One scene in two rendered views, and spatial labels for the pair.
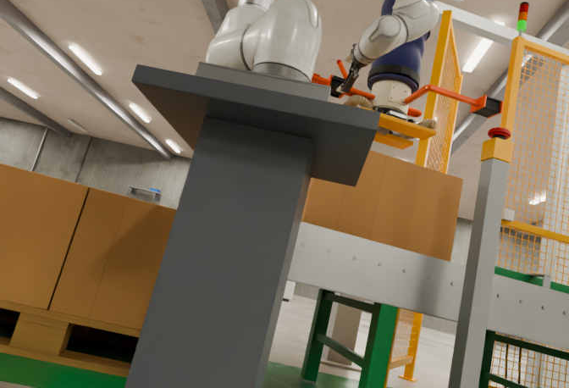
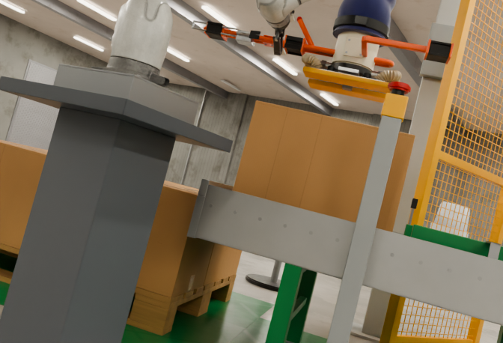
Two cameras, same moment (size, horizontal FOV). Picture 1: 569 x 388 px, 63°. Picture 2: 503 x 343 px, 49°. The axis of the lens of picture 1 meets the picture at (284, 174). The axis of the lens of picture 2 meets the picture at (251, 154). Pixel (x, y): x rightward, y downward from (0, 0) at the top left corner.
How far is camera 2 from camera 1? 102 cm
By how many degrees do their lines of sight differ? 25
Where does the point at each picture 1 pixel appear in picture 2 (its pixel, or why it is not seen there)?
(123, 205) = not seen: hidden behind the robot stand
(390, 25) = not seen: outside the picture
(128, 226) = not seen: hidden behind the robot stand
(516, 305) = (442, 273)
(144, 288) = not seen: hidden behind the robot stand
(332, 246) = (238, 207)
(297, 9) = (135, 7)
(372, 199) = (305, 161)
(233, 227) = (68, 191)
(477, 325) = (350, 287)
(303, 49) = (137, 41)
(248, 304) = (71, 248)
